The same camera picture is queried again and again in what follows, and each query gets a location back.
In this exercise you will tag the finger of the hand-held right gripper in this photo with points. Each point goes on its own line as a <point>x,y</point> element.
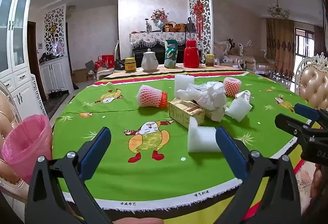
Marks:
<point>289,123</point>
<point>306,112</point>

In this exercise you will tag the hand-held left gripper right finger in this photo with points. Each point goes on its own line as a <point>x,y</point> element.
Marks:
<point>230,153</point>

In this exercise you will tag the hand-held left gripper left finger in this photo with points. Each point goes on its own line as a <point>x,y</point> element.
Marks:
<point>94,153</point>

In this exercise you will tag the white foam sheet piece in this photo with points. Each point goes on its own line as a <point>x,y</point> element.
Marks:
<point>183,84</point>
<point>216,115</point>
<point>238,111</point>
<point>202,139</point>

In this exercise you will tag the white printed plastic wrapper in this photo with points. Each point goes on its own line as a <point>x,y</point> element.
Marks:
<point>243,95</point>

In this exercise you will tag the yellow printed cardboard box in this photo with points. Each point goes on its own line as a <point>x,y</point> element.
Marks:
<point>184,111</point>

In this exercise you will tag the white plastic bag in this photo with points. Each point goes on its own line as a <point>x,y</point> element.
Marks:
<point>205,94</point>

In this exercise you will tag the pink foam fruit net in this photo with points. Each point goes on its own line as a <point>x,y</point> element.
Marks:
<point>232,87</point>

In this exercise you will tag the pink trash bin bag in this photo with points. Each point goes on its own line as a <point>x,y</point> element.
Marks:
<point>28,147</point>

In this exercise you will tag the pink and orange foam net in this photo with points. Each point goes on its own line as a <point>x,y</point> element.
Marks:
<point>148,96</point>

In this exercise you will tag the person's right hand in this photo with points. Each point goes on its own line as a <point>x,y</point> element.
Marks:
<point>317,180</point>

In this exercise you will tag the beige tufted dining chair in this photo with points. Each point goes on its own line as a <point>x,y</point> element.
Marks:
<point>6,111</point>
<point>312,83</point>

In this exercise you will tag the green cartoon tablecloth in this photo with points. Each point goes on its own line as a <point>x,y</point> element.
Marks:
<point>179,175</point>

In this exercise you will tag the dark door mat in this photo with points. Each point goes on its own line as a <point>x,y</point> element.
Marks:
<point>55,106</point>

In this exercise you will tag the window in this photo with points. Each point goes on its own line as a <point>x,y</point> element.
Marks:
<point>303,47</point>

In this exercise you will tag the brown patterned curtain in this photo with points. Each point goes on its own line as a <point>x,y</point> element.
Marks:
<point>320,42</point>
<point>280,47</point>

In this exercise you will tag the row of dark shoes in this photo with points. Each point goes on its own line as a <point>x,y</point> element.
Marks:
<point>55,92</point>

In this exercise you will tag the ornate cream sofa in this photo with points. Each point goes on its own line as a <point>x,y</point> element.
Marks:
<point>246,59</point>

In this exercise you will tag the brown cardboard box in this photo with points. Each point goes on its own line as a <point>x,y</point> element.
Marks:
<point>82,74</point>

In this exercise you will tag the white carved panel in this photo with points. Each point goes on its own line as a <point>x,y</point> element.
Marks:
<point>38,96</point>

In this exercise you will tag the cream side chair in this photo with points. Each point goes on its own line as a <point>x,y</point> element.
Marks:
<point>105,73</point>

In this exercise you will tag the low white cabinet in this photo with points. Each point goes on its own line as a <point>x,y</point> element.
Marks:
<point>55,75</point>

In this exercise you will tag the black bag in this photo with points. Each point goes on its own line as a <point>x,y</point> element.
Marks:
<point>119,64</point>

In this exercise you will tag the red gift box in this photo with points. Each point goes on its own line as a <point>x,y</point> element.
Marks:
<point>106,61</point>

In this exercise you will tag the glass jar with yellow lid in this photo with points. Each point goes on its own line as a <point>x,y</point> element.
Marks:
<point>210,60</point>

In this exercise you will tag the yellow-labelled jar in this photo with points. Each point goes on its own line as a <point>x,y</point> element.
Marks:
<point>130,65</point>

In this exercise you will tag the brass chandelier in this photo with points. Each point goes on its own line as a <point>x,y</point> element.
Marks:
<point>278,10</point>

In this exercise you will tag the red thermos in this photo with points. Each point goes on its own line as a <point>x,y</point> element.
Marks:
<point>191,55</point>

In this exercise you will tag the dark wooden door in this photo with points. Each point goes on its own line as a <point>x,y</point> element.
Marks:
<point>34,65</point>

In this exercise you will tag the white ceramic teapot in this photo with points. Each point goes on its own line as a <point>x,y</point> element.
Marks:
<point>149,61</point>

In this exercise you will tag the pile of dark bags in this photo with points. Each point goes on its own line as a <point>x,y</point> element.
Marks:
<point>48,57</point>

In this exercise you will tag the green printed snack bag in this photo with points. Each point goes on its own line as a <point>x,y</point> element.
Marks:
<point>171,55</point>

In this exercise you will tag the black piano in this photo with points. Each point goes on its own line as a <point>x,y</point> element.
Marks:
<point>158,53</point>

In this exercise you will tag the white carved lattice screen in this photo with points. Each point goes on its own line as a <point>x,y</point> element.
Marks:
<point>55,29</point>
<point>206,9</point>

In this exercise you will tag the lace piano cover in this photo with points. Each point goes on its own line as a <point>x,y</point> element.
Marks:
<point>153,37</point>

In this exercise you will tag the tall white glass-door cabinet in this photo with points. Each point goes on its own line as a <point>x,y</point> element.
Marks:
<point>15,47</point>

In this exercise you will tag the grey handbag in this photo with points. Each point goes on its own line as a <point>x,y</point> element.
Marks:
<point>190,26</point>

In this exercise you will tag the orange handbag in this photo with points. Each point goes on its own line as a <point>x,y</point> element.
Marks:
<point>180,27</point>

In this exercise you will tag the brown wicker basket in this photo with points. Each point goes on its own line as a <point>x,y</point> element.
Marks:
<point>172,28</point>

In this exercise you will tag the blue-white vase with pink flowers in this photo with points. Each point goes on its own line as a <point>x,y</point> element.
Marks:
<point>160,19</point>

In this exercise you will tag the red knot wall decoration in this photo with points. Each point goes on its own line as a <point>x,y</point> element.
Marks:
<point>198,12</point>

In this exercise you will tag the wall-mounted alarm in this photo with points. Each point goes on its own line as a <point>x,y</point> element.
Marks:
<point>72,8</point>

